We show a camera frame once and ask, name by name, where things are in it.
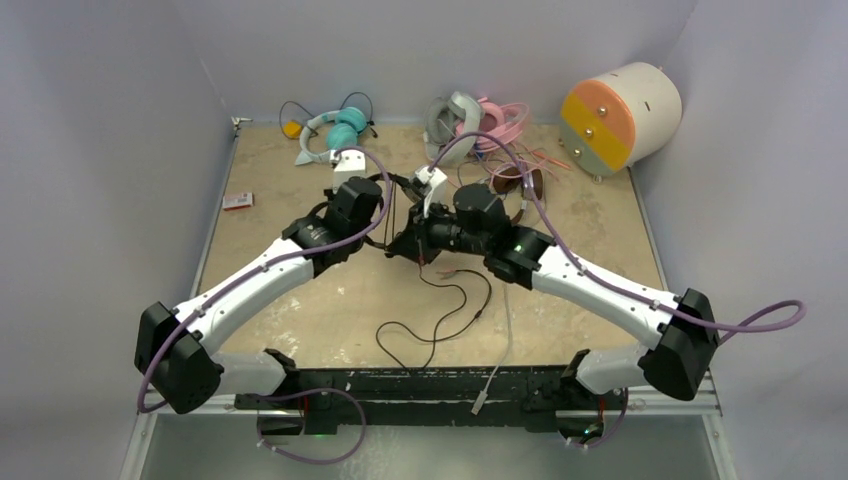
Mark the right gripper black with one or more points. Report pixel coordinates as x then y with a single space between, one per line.
427 223

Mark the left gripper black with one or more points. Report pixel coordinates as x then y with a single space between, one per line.
331 200

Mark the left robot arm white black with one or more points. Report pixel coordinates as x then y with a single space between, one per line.
178 349

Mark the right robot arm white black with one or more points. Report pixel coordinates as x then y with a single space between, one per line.
675 340

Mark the teal white cat headphones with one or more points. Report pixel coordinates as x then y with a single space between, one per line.
347 125

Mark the brown headphones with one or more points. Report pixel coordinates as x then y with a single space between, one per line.
509 178

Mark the grey white headphones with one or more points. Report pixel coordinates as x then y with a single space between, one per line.
443 116

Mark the pink headphones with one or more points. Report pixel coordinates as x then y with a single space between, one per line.
504 122

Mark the yellow small object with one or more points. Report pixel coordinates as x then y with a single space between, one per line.
292 130

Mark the small red white box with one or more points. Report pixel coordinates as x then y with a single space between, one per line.
237 201

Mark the round drawer cabinet orange yellow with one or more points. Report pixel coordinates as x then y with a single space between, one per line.
611 121

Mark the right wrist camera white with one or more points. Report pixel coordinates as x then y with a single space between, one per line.
430 183

